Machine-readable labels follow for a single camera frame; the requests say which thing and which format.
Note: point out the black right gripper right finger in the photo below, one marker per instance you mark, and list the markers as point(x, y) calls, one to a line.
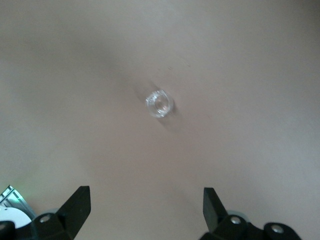
point(215, 220)

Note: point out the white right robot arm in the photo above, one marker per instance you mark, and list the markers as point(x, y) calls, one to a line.
point(12, 216)

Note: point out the small clear glass cup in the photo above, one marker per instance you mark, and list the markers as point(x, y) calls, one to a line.
point(160, 103)

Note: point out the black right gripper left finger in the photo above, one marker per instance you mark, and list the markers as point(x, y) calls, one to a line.
point(72, 212)

